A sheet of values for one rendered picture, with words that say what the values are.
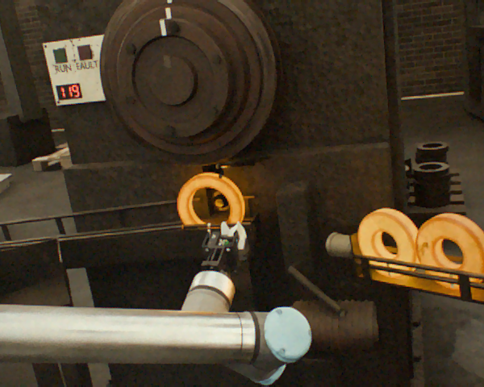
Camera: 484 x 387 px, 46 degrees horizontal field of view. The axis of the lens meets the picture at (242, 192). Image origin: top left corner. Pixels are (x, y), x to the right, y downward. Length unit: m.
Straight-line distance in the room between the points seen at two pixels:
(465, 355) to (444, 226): 1.08
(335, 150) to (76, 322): 0.86
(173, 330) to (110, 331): 0.10
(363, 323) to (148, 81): 0.77
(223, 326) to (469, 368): 1.34
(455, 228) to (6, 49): 6.04
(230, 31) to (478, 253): 0.73
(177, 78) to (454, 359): 1.40
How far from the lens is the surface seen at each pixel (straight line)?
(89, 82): 1.75
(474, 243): 1.20
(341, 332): 1.44
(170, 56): 1.39
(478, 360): 2.23
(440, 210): 3.18
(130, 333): 0.94
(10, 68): 6.84
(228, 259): 1.25
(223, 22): 1.41
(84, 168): 1.79
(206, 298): 1.14
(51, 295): 1.63
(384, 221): 1.31
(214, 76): 1.37
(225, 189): 1.54
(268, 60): 1.42
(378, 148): 1.52
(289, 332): 1.00
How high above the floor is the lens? 1.23
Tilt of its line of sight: 17 degrees down
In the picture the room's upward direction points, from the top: 8 degrees counter-clockwise
